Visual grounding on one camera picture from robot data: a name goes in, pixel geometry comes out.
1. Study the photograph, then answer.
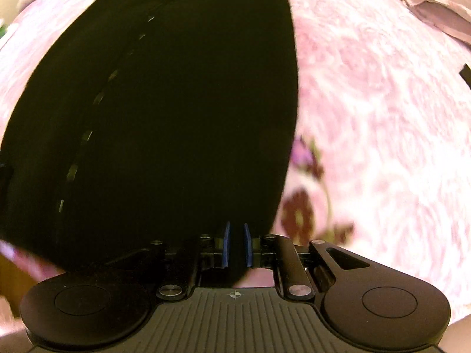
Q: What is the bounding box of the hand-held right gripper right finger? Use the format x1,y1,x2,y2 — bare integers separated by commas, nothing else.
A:
243,222,372,300

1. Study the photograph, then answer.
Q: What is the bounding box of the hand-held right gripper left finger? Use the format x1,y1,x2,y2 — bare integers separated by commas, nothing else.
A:
105,222,232,300

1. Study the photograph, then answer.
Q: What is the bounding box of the black garment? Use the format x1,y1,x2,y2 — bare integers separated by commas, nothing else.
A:
0,0,299,289

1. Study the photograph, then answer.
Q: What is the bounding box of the pink rose blanket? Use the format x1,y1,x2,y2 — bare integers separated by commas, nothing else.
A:
0,0,471,339

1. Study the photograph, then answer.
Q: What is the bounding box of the lilac pillow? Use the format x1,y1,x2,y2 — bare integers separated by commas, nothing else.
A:
388,0,471,50

